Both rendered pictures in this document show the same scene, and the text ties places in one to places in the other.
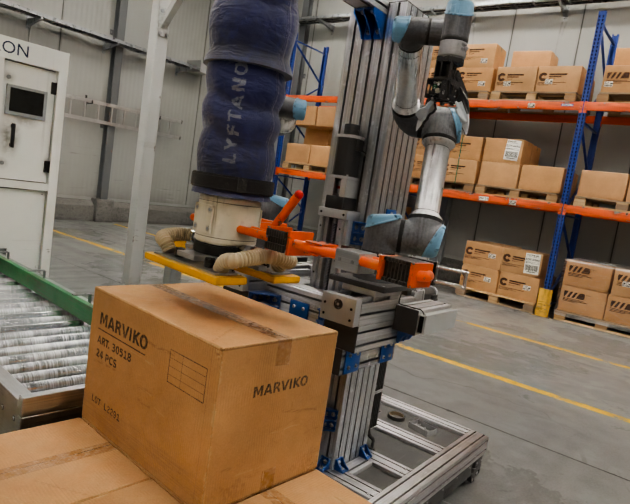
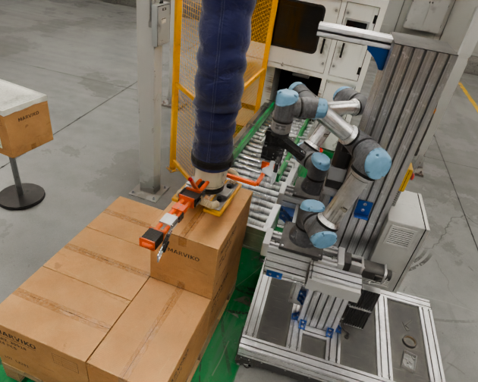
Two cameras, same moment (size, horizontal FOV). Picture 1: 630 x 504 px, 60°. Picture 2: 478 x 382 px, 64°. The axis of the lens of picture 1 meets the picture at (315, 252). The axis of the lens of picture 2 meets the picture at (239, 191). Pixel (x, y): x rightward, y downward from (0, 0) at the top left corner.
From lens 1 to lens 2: 195 cm
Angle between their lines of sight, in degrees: 64
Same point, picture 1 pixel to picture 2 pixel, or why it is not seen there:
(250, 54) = (197, 101)
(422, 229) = (312, 227)
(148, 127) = (467, 42)
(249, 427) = (168, 260)
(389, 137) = not seen: hidden behind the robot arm
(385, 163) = not seen: hidden behind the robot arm
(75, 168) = not seen: outside the picture
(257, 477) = (175, 280)
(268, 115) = (207, 132)
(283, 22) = (209, 87)
